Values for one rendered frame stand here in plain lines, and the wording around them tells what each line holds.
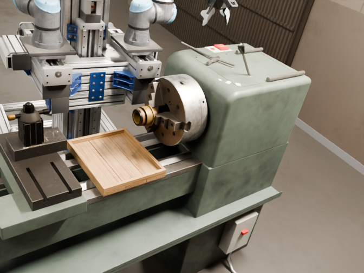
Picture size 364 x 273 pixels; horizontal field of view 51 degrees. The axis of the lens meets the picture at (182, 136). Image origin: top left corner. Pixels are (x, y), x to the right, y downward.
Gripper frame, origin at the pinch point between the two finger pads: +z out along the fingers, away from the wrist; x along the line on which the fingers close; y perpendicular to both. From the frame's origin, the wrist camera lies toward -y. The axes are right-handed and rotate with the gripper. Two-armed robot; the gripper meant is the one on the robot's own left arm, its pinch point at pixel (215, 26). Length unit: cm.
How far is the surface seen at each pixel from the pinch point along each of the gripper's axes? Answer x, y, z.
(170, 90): 31.6, -14.0, 22.3
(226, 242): -10, -39, 116
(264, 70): -21.8, -18.2, 16.6
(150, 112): 41, -15, 31
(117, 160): 54, -13, 54
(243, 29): -229, 183, 77
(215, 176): 10, -34, 63
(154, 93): 36.2, -8.5, 25.7
